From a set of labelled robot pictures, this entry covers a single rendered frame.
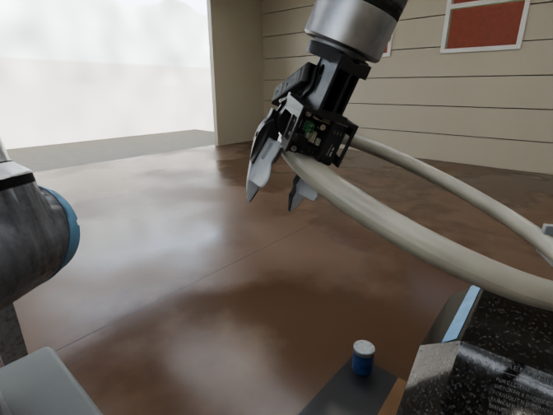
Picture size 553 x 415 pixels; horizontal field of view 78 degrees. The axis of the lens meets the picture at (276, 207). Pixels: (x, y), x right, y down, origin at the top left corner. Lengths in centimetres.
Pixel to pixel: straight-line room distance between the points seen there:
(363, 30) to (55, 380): 70
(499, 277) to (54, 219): 57
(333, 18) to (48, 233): 47
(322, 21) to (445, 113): 682
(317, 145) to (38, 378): 61
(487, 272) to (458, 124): 679
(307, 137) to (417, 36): 706
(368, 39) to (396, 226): 19
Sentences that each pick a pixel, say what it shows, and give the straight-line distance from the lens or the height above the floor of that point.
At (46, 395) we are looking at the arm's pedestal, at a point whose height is 85.
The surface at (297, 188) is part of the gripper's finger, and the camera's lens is 48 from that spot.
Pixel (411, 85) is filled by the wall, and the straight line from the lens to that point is 738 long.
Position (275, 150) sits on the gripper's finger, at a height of 125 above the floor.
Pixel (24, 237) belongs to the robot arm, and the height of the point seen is 113.
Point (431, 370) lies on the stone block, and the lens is 92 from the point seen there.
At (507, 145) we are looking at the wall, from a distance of 703.
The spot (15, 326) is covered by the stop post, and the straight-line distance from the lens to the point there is 169.
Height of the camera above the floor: 132
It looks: 19 degrees down
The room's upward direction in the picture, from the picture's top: straight up
